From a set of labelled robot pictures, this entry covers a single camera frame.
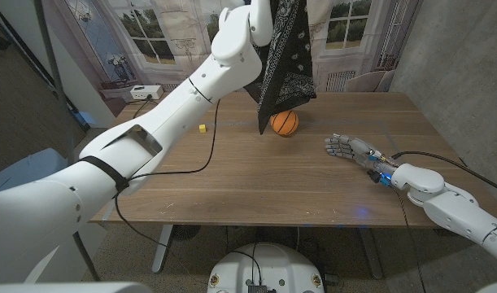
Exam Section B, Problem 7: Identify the thin black right arm wire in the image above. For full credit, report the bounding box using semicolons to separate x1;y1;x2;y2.
394;186;427;293

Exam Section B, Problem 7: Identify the white power strip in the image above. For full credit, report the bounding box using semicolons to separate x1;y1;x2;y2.
129;84;164;101

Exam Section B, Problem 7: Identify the blue chair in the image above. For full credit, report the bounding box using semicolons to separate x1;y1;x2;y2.
0;146;76;195

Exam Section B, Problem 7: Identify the black white paisley bandana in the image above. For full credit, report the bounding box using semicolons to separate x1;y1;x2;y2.
243;0;317;135

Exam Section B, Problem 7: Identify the orange mini basketball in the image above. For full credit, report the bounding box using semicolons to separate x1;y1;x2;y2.
270;109;300;137

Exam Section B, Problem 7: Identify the grey table leg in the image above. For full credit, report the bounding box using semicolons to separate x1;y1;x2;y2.
357;227;384;280

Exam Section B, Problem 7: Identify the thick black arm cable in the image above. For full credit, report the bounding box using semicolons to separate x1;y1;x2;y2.
390;151;497;195
33;0;102;282

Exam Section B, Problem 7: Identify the thin black arm wire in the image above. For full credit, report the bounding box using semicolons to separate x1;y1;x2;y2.
394;186;427;293
113;99;221;250

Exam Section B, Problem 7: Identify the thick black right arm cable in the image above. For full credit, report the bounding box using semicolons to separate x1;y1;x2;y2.
390;151;497;195

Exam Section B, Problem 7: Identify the white table leg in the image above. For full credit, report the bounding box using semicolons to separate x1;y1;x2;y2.
151;224;174;273

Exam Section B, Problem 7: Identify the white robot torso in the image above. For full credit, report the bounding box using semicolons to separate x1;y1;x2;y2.
207;243;325;293

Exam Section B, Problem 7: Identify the black torso cable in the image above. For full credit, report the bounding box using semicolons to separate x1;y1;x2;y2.
230;248;263;286

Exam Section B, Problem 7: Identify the thin black left arm wire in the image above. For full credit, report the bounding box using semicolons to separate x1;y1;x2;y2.
113;99;221;250

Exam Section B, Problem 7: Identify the round black floor object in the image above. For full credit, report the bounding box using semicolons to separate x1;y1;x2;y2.
172;225;203;242

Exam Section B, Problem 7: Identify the black power strip cable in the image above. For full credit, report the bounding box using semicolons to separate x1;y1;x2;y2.
132;95;159;120

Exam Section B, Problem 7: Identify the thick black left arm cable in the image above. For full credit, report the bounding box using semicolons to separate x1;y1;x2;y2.
33;0;102;282

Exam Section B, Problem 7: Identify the printed window backdrop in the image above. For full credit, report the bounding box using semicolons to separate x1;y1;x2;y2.
32;0;424;95

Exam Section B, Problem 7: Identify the white robot housing rim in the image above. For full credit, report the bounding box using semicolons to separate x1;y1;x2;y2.
0;282;154;293

